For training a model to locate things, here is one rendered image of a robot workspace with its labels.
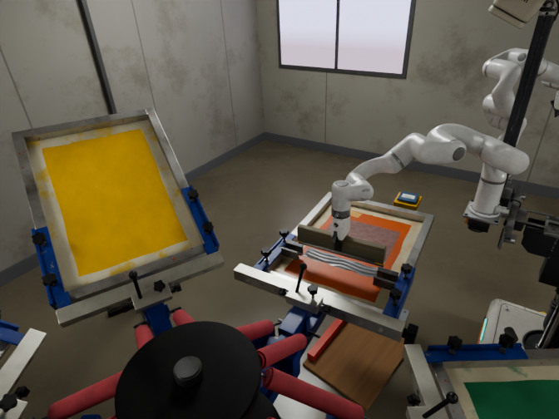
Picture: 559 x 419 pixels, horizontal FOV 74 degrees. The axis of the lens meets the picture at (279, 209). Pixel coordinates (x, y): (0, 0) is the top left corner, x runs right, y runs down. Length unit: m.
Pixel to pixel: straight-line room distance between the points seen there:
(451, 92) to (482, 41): 0.54
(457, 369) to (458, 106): 3.50
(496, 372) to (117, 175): 1.58
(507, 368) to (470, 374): 0.12
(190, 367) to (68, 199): 1.02
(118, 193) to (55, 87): 2.10
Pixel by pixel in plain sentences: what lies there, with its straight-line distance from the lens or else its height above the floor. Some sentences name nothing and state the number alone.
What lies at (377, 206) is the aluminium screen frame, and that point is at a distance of 2.08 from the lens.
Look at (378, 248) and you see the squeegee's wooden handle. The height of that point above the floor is 1.14.
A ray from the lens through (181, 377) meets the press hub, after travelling 0.87.
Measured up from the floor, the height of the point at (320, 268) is 0.96.
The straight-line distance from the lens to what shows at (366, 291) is 1.59.
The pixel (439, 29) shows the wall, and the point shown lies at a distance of 4.48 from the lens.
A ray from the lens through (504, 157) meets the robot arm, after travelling 1.62.
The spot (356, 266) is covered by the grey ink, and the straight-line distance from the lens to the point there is 1.69.
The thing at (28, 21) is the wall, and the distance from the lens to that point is 3.61.
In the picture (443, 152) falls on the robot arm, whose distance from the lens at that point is 1.45.
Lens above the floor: 2.04
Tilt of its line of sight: 31 degrees down
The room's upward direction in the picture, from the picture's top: 3 degrees counter-clockwise
